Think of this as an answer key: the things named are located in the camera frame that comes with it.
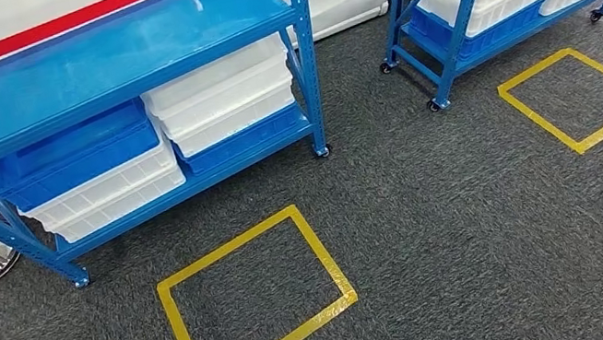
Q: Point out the blue metal shelf rack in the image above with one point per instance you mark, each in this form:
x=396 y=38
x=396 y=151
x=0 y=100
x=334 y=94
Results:
x=74 y=78

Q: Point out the blue plastic bin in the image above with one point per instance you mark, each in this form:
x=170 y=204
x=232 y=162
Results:
x=241 y=142
x=477 y=41
x=76 y=158

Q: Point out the yellow tape floor square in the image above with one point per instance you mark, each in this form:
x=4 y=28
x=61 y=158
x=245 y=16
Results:
x=540 y=114
x=246 y=240

